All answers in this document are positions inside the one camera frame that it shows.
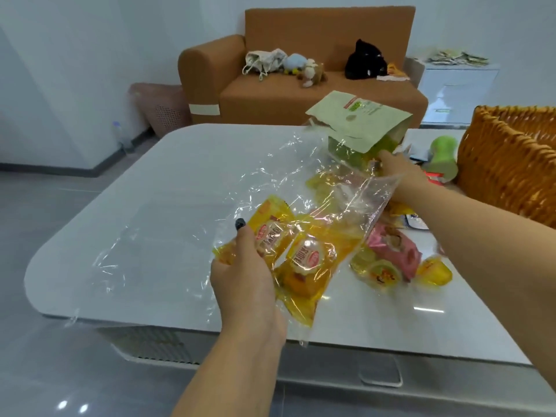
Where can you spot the person's left hand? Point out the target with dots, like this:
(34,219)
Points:
(247,295)

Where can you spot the person's right forearm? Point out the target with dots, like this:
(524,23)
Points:
(478,251)

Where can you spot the pile of green packets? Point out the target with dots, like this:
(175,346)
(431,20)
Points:
(458,58)

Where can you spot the clear plastic bag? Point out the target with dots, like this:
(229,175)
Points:
(195,204)

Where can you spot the green plastic bottle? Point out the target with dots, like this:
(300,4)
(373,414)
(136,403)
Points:
(443,158)

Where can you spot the blue plush toy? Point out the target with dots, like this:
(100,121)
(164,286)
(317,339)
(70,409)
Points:
(295,62)

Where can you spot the pink snack packet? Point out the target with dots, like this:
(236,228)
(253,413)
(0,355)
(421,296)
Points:
(397,249)

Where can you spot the brown and white plush toy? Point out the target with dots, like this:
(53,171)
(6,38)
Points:
(313,72)

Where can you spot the pink laundry basket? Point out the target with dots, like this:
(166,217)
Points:
(163,108)

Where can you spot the yellow-green jelly cup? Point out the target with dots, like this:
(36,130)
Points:
(382,273)

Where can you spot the clear plastic water bottle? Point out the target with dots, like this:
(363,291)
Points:
(123,136)

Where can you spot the green paper bag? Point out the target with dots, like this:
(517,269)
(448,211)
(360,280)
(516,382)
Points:
(360,119)

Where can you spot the person's left forearm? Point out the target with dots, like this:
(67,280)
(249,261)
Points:
(230,377)

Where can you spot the orange wicker basket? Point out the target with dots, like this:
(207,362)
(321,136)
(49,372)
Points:
(508,160)

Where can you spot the person's right fingers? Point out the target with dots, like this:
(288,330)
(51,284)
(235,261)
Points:
(385,159)

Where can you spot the white cabinet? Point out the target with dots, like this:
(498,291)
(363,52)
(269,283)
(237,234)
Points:
(460,95)

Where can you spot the person's left thumb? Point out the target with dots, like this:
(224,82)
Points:
(246,241)

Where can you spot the yellow packet on sofa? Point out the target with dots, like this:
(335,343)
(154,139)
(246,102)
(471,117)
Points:
(397,70)

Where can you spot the person's right hand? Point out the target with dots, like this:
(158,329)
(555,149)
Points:
(406,178)

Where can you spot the orange-brown sofa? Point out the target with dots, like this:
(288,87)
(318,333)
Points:
(304,102)

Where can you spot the black bag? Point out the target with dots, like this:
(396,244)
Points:
(365,60)

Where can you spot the small yellow snack packet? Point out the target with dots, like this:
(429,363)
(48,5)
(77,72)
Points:
(434,271)

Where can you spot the blue and white packet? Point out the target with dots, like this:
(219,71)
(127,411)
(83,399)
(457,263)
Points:
(417,222)

